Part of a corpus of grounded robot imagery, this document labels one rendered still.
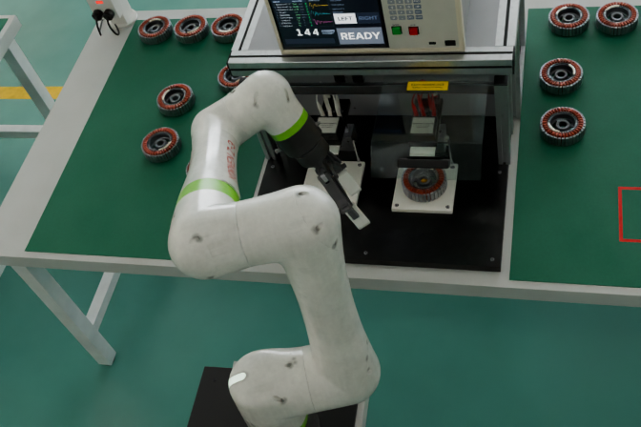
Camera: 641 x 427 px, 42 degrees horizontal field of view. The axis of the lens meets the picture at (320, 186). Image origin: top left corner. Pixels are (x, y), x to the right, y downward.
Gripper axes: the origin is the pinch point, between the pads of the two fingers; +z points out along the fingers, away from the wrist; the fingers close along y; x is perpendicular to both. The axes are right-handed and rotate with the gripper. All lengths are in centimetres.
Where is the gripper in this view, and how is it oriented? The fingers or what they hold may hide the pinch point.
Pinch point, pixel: (358, 205)
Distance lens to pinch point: 188.0
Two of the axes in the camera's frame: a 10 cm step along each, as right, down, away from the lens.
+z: 5.7, 6.6, 4.9
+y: 1.0, 5.3, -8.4
